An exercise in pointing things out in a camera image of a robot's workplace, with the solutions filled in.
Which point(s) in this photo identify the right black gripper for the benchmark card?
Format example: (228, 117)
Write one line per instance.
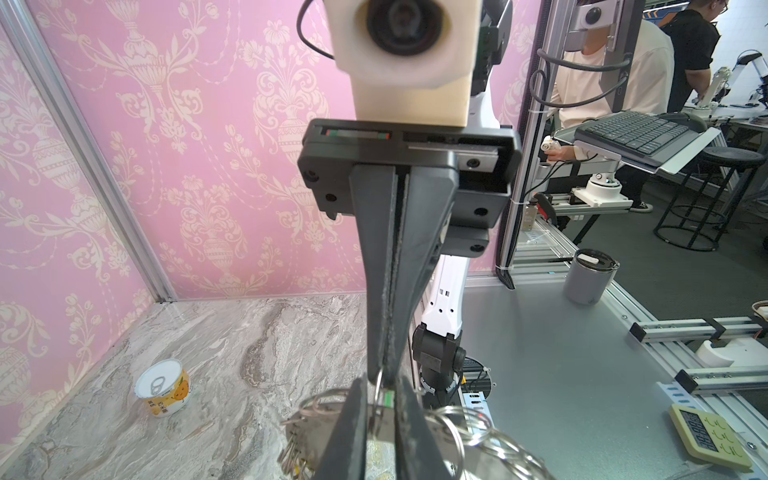
(416, 192)

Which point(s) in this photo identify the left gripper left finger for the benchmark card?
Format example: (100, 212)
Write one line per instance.
(344, 456)

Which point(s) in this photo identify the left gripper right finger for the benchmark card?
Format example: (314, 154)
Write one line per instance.
(417, 454)

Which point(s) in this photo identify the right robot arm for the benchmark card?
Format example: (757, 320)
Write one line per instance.
(435, 329)

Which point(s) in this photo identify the yellow can white lid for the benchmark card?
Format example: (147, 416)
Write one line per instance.
(164, 387)

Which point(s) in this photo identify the grey cylindrical cup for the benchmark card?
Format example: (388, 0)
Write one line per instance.
(590, 273)

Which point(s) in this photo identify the black keyboard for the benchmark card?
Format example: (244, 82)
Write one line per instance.
(645, 142)

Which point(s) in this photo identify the yellow desk timer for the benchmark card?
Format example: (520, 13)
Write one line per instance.
(708, 437)

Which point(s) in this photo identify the black round stool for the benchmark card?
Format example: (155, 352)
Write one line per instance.
(699, 224)

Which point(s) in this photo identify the person in black shirt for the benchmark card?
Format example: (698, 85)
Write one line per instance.
(694, 37)

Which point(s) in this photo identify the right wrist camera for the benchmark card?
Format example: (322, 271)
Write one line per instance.
(408, 62)

